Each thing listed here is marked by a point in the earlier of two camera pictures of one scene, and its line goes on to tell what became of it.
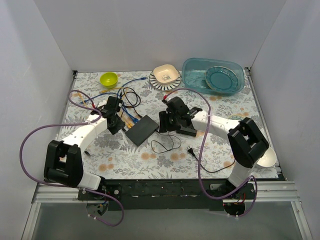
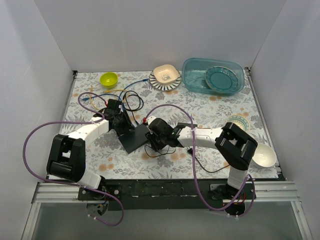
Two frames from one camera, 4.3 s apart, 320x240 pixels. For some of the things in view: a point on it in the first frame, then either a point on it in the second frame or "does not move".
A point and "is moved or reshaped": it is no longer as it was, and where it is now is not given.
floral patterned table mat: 130,129 does not move
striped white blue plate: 166,86 does not move
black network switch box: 142,130 is moved or reshaped
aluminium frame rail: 270,192 does not move
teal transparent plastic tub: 212,76 does not move
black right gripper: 164,122 → 152,139
